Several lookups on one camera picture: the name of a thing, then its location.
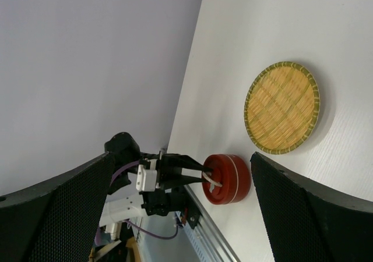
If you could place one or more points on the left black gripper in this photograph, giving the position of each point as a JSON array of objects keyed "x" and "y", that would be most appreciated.
[{"x": 168, "y": 197}]

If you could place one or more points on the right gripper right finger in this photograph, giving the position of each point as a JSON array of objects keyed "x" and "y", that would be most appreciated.
[{"x": 308, "y": 221}]

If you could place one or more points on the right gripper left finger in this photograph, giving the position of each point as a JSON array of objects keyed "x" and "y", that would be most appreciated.
[{"x": 57, "y": 219}]

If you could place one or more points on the aluminium mounting rail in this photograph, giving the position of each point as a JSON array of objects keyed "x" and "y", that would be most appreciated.
[{"x": 206, "y": 239}]

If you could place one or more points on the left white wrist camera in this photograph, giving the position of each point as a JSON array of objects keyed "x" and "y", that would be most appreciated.
[{"x": 147, "y": 175}]

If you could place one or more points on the left black base bracket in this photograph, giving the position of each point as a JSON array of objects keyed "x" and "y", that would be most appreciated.
[{"x": 189, "y": 214}]

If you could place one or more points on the woven bamboo plate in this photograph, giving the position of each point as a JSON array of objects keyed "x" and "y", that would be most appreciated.
[{"x": 282, "y": 107}]

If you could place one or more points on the red round lid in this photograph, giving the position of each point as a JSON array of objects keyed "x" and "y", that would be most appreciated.
[{"x": 230, "y": 180}]

